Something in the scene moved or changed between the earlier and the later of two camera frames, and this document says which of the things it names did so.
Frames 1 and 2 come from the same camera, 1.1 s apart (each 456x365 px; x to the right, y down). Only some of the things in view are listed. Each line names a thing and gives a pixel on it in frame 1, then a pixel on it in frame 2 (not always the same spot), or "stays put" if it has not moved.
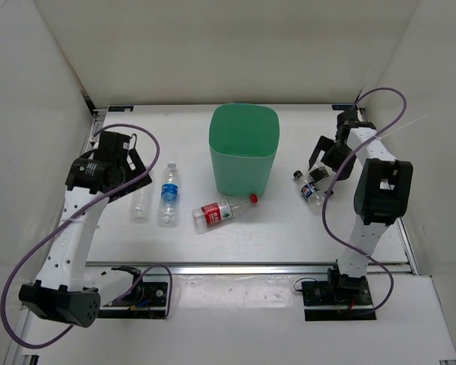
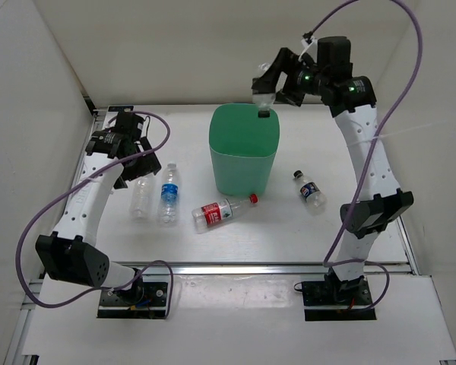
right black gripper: x=324 y=144 → x=288 y=63
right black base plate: x=324 y=293 stays put
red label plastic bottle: x=208 y=214 stays put
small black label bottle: x=318 y=174 → x=264 y=103
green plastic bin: x=243 y=142 stays put
